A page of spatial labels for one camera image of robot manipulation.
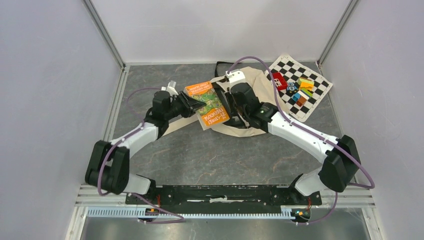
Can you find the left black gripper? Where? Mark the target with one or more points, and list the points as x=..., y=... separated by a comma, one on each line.
x=191, y=105

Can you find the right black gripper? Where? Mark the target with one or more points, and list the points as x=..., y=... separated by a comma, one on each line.
x=228, y=94

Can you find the cream canvas backpack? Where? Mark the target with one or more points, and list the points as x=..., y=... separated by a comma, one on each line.
x=233, y=127

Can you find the orange cover book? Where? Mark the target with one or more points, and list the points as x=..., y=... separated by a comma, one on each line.
x=214, y=112

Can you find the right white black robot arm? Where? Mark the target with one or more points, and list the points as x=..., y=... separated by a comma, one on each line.
x=338, y=156

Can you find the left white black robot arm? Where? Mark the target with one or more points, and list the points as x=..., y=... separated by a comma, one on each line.
x=109, y=165

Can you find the red toy block house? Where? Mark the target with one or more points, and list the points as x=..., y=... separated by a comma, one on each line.
x=280, y=82

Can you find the blue owl toy figure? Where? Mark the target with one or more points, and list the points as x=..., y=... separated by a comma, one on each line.
x=291, y=88

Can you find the blue orange toy block stack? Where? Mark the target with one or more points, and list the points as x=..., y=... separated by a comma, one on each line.
x=300, y=98

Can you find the black white checkerboard mat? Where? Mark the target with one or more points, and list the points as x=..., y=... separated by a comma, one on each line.
x=292, y=70

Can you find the green orange toy block stack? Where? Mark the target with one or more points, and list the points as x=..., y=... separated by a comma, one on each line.
x=305, y=85

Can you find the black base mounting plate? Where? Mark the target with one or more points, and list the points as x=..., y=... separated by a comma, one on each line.
x=228, y=199

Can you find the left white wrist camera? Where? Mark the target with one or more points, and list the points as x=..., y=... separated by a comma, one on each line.
x=170, y=88

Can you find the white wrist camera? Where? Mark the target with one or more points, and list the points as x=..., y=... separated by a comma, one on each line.
x=170, y=88
x=235, y=77

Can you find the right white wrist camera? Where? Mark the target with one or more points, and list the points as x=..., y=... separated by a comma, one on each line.
x=235, y=77

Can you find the white slotted cable duct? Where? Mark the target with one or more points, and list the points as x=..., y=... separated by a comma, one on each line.
x=148, y=213

